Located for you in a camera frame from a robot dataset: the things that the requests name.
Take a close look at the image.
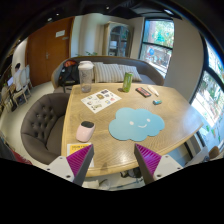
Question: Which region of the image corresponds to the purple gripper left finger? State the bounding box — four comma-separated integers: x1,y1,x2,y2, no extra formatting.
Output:
45,143,95,187

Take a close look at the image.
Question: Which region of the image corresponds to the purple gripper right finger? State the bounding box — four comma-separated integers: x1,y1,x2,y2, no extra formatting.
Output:
133,143,184,185

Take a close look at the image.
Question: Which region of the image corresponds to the pink computer mouse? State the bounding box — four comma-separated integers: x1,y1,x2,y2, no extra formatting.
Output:
76,121,95,142

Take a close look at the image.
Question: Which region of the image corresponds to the blue cloud mouse pad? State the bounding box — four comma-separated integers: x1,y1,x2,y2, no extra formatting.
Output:
108,108,165,142

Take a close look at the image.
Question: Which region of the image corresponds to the yellow booklet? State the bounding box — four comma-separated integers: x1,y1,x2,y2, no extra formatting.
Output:
66,143,93,169

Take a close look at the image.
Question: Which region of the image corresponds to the grey tufted armchair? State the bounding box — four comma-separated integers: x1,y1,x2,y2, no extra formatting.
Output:
20,93,69,165

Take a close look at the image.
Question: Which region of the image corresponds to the small teal eraser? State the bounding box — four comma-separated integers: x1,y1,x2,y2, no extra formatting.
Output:
153,100,162,105

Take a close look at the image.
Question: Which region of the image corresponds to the white sticker sheet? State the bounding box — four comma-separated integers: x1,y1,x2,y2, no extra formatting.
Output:
81,89,120,113

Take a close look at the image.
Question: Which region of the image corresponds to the white tube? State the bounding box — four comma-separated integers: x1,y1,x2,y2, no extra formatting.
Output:
148,85,159,97

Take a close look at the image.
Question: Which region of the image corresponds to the green can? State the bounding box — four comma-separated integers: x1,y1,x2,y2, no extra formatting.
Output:
122,72,133,92

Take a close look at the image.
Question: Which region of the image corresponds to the brown grey sofa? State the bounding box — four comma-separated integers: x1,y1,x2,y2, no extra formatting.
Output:
51,56,164,92

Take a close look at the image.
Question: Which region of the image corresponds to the black orange backpack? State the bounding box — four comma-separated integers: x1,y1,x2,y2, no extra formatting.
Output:
58,60,80,87

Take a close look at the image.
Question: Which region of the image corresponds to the striped cushion left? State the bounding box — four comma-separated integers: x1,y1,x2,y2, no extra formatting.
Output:
94,62,124,83

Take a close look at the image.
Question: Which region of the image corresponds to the striped cushion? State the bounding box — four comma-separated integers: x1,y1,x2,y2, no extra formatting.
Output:
94,62,124,83
119,65,142,82

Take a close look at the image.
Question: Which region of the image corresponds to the wooden chair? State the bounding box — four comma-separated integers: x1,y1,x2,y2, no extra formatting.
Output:
13,85,30,106

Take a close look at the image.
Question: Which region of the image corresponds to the clear shaker bottle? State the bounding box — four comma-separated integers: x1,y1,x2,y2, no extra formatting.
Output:
78,61,94,93

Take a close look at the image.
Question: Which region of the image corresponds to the striped cushion right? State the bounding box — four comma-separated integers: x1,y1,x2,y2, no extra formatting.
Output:
119,65,142,82

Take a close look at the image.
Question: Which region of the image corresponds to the person in white shirt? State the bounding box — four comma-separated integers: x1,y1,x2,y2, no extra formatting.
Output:
13,63,21,92

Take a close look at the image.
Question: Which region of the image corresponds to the wooden door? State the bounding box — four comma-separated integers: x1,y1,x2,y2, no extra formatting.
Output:
26,17,74,86

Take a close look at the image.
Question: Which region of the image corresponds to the glass display cabinet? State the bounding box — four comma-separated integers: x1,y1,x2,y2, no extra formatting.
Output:
102,21,133,57

